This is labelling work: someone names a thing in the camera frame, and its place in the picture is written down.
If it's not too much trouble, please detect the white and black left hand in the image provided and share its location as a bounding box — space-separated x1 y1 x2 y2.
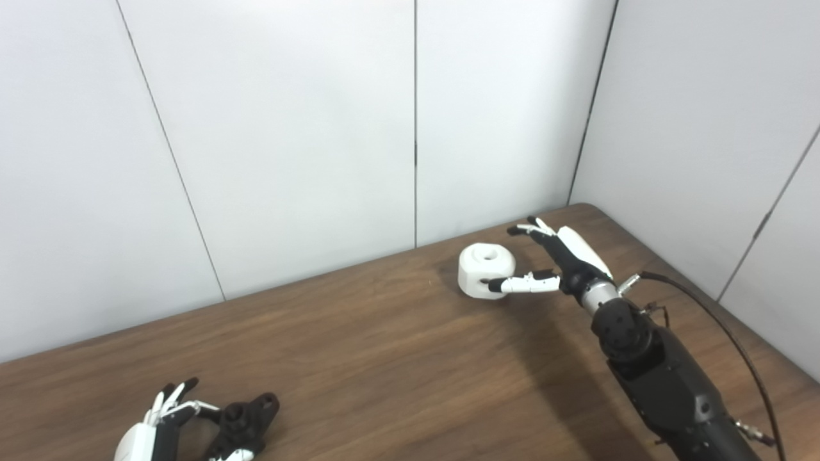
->
114 377 257 461

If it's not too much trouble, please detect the white and black right hand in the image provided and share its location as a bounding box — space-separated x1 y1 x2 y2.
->
480 216 614 302

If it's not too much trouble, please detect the round white piece with holes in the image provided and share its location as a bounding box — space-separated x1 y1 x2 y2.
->
458 243 517 300

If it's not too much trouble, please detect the black flanged holder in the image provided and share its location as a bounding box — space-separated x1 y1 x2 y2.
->
204 392 281 461

